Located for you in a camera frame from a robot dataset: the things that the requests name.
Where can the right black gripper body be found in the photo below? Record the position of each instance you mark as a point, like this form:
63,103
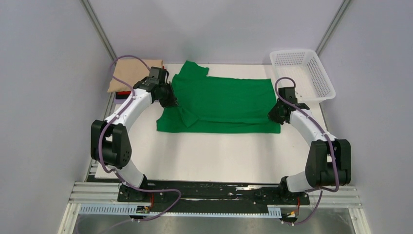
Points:
274,113

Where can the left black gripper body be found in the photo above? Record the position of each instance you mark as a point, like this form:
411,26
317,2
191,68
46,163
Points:
166,89

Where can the green t shirt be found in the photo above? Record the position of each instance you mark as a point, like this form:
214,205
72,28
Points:
219,105

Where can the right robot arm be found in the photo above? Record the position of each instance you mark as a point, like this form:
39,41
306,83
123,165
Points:
328,164

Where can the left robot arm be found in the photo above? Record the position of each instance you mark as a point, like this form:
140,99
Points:
110,142

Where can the folded red t shirt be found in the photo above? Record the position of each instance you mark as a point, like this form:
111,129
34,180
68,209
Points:
126,92

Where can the folded beige t shirt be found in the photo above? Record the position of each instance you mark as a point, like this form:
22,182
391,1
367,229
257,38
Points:
131,70

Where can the folded black t shirt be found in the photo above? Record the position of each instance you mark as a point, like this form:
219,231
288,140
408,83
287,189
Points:
121,96

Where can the white plastic basket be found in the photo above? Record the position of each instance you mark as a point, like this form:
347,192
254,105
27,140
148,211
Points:
306,69

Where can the right corner metal strip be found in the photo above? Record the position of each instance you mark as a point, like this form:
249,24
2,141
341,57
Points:
333,25

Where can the corner metal strip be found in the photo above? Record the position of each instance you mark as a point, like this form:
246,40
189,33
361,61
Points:
333,25
98,28

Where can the left corner metal strip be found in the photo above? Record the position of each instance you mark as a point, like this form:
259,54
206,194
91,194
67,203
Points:
98,28

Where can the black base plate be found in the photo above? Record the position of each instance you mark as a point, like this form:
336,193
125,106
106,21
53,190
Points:
198,196

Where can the white slotted cable duct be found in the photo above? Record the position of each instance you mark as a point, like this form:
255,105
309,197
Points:
138,210

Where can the aluminium frame rail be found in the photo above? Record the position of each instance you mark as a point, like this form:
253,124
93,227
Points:
106,193

